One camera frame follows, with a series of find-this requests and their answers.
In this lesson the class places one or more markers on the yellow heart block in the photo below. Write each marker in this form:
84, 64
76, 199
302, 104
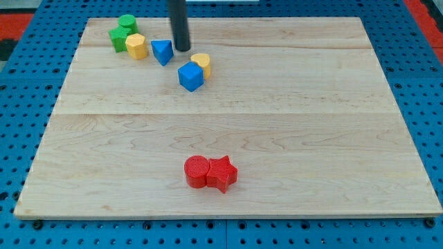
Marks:
203, 60

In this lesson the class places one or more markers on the green star block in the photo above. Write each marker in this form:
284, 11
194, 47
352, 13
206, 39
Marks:
118, 38

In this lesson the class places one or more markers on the blue cube block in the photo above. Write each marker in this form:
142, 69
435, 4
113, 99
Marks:
191, 76

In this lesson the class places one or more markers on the red star block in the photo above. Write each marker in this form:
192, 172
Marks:
221, 174

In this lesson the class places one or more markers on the yellow hexagon block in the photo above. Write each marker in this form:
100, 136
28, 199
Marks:
136, 46

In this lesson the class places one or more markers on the blue triangle block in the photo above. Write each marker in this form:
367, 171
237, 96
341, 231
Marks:
162, 50

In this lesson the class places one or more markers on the red cylinder block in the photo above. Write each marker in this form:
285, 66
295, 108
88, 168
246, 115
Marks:
196, 168

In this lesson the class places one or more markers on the wooden board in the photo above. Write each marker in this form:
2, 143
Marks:
300, 105

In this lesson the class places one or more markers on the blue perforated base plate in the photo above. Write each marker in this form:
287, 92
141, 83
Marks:
33, 77

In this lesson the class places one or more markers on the green cylinder block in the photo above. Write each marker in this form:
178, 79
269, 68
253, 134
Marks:
128, 21

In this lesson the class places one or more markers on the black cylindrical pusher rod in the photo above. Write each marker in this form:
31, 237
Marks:
179, 24

